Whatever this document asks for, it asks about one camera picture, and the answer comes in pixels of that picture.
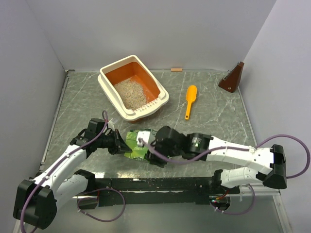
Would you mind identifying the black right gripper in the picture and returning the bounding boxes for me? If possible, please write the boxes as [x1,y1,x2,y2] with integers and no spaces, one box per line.
[144,139,182,168]

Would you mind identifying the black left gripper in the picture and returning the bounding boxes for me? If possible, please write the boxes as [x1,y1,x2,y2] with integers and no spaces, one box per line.
[96,128,132,154]

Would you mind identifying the green litter bag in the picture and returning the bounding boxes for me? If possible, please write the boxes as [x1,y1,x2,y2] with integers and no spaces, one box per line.
[124,129,157,162]

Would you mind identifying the yellow plastic litter scoop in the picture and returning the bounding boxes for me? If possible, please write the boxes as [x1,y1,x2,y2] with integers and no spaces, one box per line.
[185,85,197,120]

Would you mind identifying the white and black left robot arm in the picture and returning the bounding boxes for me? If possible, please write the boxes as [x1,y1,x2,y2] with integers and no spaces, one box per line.
[13,118,132,233]

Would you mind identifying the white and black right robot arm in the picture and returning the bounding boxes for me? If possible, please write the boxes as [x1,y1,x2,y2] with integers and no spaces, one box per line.
[138,126,287,193]

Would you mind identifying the grey cat litter pile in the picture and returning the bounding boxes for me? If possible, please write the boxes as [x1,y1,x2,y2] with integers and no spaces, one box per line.
[114,79,147,110]

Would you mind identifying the white and orange litter box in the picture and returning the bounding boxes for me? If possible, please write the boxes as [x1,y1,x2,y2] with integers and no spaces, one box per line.
[98,55,169,123]

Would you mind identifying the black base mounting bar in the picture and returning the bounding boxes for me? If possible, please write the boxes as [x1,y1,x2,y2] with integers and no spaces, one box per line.
[81,177,227,207]

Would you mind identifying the small wooden block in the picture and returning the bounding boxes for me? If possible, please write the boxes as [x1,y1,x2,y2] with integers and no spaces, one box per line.
[171,68,183,72]

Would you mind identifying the brown wooden wedge stand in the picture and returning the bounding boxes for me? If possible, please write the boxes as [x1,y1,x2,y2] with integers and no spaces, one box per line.
[218,61,244,93]

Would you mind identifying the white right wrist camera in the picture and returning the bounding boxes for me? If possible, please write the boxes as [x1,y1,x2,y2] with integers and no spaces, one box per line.
[136,131,153,147]

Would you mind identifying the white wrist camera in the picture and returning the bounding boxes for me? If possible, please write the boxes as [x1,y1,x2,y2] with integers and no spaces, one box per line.
[107,118,118,131]
[136,131,153,147]

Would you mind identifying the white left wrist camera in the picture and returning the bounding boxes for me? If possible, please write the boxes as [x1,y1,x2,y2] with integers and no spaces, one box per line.
[107,118,118,131]

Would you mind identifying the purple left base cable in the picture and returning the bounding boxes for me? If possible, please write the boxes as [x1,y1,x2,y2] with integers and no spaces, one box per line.
[76,188,128,224]

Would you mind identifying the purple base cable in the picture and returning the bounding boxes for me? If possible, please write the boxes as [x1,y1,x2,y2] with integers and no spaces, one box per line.
[210,184,258,216]
[76,188,128,224]

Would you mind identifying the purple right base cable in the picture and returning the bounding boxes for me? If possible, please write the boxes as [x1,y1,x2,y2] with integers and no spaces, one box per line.
[210,184,258,216]

